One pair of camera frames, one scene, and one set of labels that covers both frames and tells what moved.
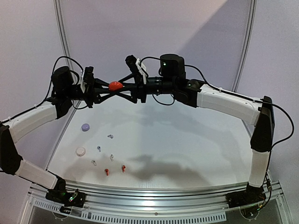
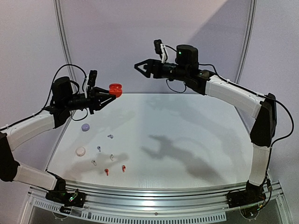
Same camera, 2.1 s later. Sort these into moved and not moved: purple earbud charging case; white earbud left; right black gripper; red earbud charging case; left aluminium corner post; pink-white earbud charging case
Moved: right black gripper; red earbud charging case
Not moved: pink-white earbud charging case; white earbud left; purple earbud charging case; left aluminium corner post
